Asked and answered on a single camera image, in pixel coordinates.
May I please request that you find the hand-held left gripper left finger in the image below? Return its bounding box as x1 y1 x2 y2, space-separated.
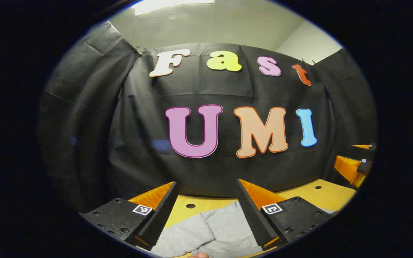
79 181 179 251

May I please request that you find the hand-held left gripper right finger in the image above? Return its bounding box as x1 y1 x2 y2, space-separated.
236 179 337 251

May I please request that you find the grey sweatshirt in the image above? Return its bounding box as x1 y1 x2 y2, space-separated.
149 201 337 258

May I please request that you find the black backdrop cloth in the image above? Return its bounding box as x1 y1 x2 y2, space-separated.
38 22 377 212

